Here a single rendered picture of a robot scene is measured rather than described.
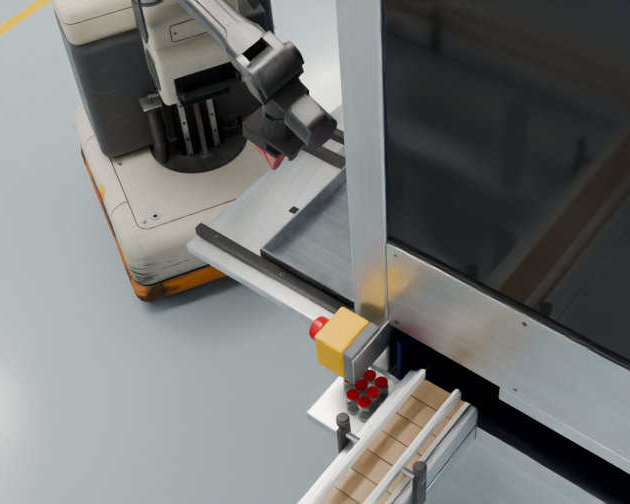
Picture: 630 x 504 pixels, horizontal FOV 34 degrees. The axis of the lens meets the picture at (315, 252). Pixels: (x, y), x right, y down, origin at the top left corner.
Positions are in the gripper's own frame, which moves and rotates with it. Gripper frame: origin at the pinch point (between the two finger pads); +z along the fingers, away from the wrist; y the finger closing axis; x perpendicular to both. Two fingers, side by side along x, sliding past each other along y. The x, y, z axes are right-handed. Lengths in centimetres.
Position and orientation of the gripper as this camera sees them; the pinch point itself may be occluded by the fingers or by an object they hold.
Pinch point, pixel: (275, 164)
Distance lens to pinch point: 174.7
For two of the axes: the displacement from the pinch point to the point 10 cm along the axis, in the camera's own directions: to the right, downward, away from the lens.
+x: 6.2, -6.2, 4.8
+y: 7.8, 5.5, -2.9
